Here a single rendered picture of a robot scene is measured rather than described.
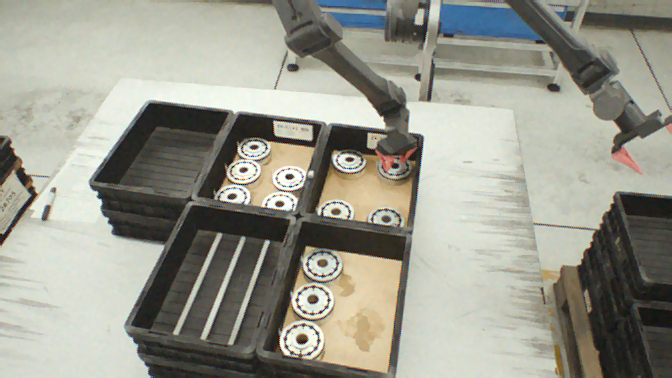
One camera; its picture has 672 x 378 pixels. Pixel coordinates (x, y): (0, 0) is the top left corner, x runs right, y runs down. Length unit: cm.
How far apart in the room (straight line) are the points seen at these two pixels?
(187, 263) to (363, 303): 47
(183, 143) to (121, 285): 49
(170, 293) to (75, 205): 60
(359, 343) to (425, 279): 36
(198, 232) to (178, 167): 28
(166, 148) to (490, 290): 109
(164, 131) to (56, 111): 180
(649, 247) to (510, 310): 77
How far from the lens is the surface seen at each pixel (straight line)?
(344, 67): 130
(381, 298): 140
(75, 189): 200
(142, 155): 185
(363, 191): 164
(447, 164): 195
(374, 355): 132
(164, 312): 144
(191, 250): 154
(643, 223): 231
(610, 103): 126
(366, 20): 344
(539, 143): 329
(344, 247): 147
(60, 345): 164
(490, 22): 345
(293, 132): 176
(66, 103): 371
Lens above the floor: 200
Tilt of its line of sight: 45 degrees down
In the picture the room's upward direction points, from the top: 1 degrees clockwise
